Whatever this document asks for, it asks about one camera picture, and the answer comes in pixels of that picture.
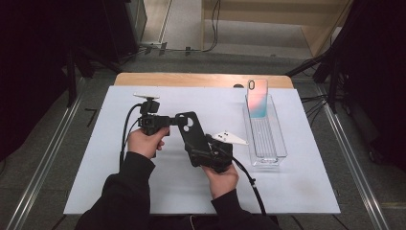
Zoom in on black stand legs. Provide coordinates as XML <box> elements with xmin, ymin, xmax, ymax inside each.
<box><xmin>65</xmin><ymin>44</ymin><xmax>124</xmax><ymax>108</ymax></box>
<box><xmin>285</xmin><ymin>47</ymin><xmax>349</xmax><ymax>114</ymax></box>

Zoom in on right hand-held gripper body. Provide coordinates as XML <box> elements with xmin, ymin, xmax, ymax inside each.
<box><xmin>204</xmin><ymin>129</ymin><xmax>249</xmax><ymax>174</ymax></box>

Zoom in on person's left hand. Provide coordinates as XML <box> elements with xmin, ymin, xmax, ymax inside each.
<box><xmin>127</xmin><ymin>126</ymin><xmax>170</xmax><ymax>160</ymax></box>

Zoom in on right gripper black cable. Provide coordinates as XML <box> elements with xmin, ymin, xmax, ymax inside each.
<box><xmin>231</xmin><ymin>156</ymin><xmax>268</xmax><ymax>216</ymax></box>

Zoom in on metal floor rail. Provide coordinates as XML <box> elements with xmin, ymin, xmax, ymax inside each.
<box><xmin>321</xmin><ymin>101</ymin><xmax>391</xmax><ymax>230</ymax></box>
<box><xmin>6</xmin><ymin>78</ymin><xmax>86</xmax><ymax>230</ymax></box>

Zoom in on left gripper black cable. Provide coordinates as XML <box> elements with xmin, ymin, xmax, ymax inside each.
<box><xmin>119</xmin><ymin>103</ymin><xmax>144</xmax><ymax>171</ymax></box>

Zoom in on black curtain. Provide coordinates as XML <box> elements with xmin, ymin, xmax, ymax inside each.
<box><xmin>0</xmin><ymin>0</ymin><xmax>108</xmax><ymax>162</ymax></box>
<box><xmin>331</xmin><ymin>0</ymin><xmax>406</xmax><ymax>173</ymax></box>

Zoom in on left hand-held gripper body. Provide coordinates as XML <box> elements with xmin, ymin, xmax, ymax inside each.
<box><xmin>133</xmin><ymin>93</ymin><xmax>172</xmax><ymax>136</ymax></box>

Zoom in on wooden table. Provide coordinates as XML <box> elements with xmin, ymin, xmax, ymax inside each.
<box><xmin>114</xmin><ymin>72</ymin><xmax>295</xmax><ymax>89</ymax></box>

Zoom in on person's torso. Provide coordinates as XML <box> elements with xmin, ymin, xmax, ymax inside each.
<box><xmin>148</xmin><ymin>214</ymin><xmax>224</xmax><ymax>230</ymax></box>

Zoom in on white table board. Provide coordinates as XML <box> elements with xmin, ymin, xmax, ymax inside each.
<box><xmin>62</xmin><ymin>85</ymin><xmax>341</xmax><ymax>215</ymax></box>

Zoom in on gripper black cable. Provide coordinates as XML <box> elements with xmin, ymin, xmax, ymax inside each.
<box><xmin>119</xmin><ymin>103</ymin><xmax>144</xmax><ymax>171</ymax></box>
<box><xmin>231</xmin><ymin>156</ymin><xmax>268</xmax><ymax>216</ymax></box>

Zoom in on black phone case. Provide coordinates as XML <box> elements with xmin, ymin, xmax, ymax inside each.
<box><xmin>174</xmin><ymin>110</ymin><xmax>214</xmax><ymax>161</ymax></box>

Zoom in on clear plastic container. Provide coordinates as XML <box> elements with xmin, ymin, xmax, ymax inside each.
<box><xmin>242</xmin><ymin>93</ymin><xmax>288</xmax><ymax>168</ymax></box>

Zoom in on hanging black cable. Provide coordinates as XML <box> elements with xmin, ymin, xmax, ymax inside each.
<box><xmin>201</xmin><ymin>0</ymin><xmax>222</xmax><ymax>53</ymax></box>

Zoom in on black cabinet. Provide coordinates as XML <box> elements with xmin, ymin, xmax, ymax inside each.
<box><xmin>101</xmin><ymin>0</ymin><xmax>148</xmax><ymax>63</ymax></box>

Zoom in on iridescent phone case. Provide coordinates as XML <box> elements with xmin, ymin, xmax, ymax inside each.
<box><xmin>246</xmin><ymin>79</ymin><xmax>269</xmax><ymax>120</ymax></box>

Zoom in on light wooden shelf unit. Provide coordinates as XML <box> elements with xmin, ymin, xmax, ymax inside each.
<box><xmin>200</xmin><ymin>0</ymin><xmax>353</xmax><ymax>58</ymax></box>

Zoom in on person's right hand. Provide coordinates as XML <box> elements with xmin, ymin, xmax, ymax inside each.
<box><xmin>202</xmin><ymin>162</ymin><xmax>240</xmax><ymax>201</ymax></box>

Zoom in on black floor cables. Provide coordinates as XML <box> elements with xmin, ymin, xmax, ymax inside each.
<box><xmin>301</xmin><ymin>93</ymin><xmax>330</xmax><ymax>127</ymax></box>

